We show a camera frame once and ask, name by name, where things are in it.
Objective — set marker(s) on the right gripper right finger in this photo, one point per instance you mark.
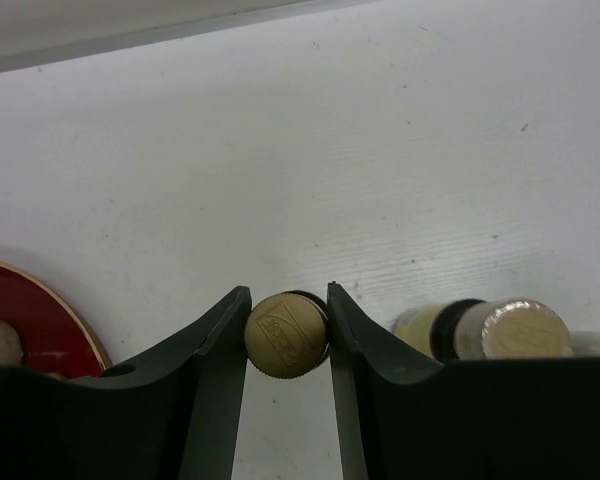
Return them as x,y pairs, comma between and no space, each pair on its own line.
402,415

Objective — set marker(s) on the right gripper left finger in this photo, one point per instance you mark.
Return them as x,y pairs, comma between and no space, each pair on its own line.
170,412

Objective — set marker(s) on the yellow label bottle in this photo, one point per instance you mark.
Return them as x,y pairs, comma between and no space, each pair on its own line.
475,329
286,335

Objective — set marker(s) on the red round tray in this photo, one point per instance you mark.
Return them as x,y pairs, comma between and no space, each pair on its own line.
54,339

